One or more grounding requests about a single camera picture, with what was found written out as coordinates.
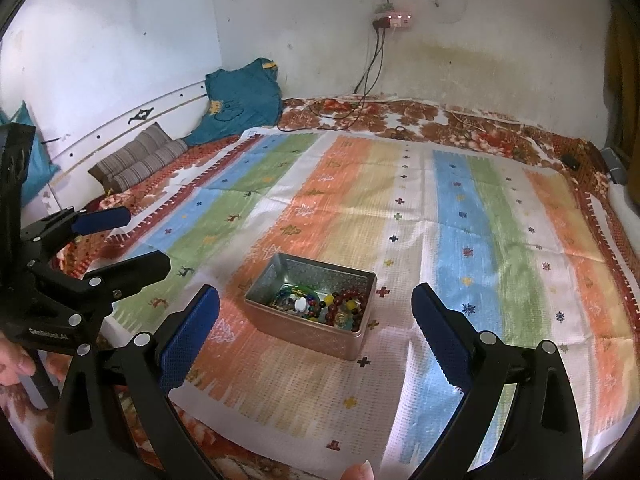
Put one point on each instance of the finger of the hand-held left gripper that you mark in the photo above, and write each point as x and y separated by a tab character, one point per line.
140	272
102	220

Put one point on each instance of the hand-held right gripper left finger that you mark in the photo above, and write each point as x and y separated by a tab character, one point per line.
192	340

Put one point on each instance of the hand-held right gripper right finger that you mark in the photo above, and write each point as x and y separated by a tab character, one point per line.
442	340

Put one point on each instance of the green bangle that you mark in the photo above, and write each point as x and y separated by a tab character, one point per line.
299	290

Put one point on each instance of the silver metal tin box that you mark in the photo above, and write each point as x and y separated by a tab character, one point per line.
310	340

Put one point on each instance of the person's left hand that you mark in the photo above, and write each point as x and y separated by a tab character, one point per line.
12	365

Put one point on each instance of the person's right hand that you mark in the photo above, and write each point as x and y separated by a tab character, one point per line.
359	472

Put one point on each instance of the brown striped cushion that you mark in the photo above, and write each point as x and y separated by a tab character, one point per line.
140	157

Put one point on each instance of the white bed headboard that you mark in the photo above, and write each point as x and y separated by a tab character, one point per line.
90	145

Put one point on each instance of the teal pillow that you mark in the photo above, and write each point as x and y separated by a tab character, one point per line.
42	170

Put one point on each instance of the striped pastel blanket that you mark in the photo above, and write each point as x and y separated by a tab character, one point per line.
450	220

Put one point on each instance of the teal garment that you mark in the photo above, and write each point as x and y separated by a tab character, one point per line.
240	100

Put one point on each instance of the small black object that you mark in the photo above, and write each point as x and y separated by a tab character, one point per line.
570	161

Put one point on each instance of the white cloth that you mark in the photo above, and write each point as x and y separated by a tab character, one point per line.
625	210

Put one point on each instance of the grey plastic object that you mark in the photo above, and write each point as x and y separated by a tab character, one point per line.
612	162

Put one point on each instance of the yellow-brown curtain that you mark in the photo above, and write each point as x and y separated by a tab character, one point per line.
625	85

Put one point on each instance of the pink power strip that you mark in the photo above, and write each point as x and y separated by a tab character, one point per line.
395	21

